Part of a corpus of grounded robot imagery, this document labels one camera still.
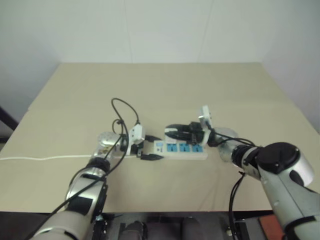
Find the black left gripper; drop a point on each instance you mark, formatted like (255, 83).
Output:
(138, 150)

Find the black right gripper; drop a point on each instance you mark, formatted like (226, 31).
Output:
(195, 132)

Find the white charger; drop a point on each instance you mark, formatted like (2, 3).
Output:
(170, 130)

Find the white power strip blue sockets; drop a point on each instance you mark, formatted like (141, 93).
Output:
(185, 153)

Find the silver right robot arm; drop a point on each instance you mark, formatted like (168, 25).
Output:
(282, 180)

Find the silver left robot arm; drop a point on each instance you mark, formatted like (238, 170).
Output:
(85, 192)

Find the dark rounded shape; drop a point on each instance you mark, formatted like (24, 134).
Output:
(135, 230)

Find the red flat object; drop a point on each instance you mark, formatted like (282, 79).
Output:
(270, 225)

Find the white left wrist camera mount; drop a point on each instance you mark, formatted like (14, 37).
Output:
(137, 133)

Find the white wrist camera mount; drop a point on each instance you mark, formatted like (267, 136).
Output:
(205, 116)
(137, 133)

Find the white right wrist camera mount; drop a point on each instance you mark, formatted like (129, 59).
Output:
(205, 116)

